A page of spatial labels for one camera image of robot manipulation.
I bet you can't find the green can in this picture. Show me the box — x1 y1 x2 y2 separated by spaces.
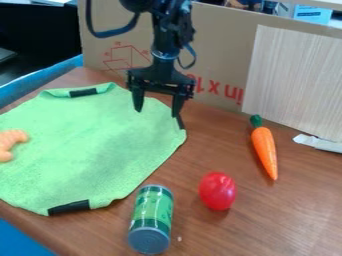
126 183 176 256

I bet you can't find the white board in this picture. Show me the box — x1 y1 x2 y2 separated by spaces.
240 23 342 144

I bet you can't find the green cloth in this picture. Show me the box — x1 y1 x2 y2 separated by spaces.
0 81 189 217

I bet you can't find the orange toy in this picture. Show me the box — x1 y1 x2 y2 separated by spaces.
0 129 30 164

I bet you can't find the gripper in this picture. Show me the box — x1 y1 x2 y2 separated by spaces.
124 58 198 131

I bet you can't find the orange toy carrot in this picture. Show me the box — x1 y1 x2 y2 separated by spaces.
248 113 281 182

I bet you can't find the blue box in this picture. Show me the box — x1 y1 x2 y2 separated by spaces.
291 3 334 26

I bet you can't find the red toy tomato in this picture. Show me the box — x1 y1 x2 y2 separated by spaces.
196 171 238 212

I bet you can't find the cardboard box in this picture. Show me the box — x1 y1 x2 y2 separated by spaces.
76 0 342 114

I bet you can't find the white paper scrap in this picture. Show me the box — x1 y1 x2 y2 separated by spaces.
291 133 342 155

